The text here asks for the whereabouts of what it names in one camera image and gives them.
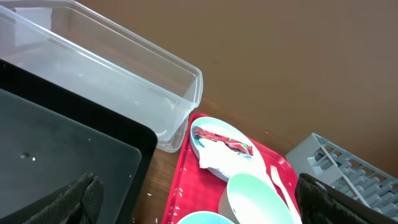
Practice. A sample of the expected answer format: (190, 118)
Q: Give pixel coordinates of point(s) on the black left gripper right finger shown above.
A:
(318, 203)

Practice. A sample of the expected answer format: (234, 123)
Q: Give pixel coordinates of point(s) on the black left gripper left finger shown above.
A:
(81, 203)

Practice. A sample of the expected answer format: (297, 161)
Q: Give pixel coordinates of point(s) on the white plastic fork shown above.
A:
(293, 211)

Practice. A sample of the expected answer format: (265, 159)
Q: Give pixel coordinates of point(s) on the pale green bowl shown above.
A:
(246, 199)

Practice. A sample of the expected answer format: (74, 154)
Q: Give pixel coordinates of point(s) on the red snack wrapper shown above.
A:
(233, 144)

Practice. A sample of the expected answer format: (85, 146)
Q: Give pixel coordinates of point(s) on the white napkin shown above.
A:
(218, 156)

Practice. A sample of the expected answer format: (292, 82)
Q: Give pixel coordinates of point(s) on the grey dishwasher rack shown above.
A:
(346, 173)

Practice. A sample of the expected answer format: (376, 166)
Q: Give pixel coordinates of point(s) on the black waste tray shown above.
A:
(50, 137)

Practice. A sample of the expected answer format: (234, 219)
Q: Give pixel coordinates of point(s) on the clear plastic waste bin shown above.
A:
(84, 52)

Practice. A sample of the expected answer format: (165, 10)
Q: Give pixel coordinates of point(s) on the red serving tray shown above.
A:
(194, 189)

